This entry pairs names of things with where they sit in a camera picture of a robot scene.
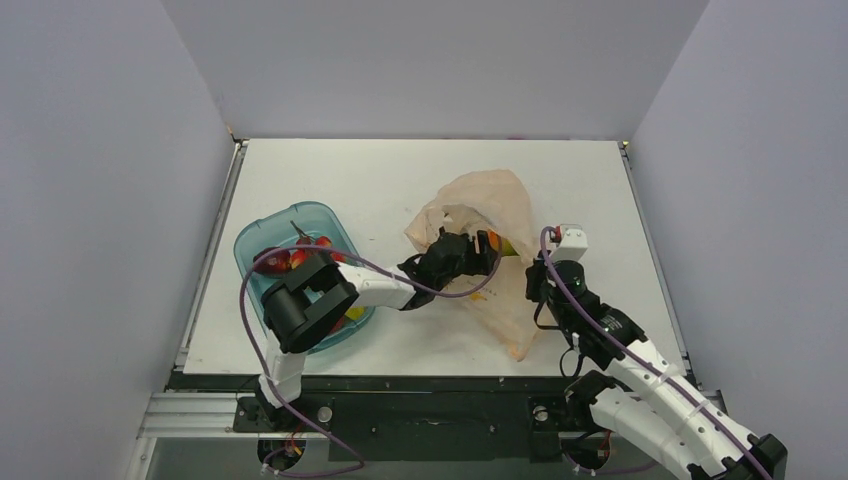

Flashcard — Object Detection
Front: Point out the orange plastic bag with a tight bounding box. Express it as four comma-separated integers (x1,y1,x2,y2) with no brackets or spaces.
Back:
404,169,538,362

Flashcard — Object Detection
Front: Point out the yellow fake fruit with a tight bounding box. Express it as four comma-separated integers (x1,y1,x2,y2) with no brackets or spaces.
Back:
345,307,366,321

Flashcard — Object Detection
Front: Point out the red round fake fruit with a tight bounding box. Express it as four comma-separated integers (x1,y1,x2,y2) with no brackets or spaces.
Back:
330,317,347,334

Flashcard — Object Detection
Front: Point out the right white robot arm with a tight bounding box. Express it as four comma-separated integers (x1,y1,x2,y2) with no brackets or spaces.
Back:
526,256,788,479

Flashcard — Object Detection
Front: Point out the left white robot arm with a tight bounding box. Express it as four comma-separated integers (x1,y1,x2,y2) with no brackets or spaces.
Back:
257,230,508,430

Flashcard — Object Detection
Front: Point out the red fake fruit in bin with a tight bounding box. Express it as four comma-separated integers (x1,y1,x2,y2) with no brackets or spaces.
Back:
253,247,291,278

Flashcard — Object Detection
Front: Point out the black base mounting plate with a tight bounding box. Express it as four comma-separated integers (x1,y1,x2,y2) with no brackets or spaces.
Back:
231,374,631,464

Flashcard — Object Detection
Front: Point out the teal plastic bin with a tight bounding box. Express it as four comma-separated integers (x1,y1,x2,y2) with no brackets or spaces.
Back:
233,201,375,354

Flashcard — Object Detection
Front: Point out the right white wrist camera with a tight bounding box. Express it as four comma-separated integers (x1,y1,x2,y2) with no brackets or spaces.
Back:
549,224,588,263

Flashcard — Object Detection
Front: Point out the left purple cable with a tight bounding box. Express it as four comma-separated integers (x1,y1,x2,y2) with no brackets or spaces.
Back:
238,228,505,425

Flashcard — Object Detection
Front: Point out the purple cable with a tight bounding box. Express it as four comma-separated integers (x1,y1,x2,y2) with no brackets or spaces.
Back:
539,225,776,480
238,228,505,425

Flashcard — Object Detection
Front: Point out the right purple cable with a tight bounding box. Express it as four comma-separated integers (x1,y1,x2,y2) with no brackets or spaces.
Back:
539,225,776,480

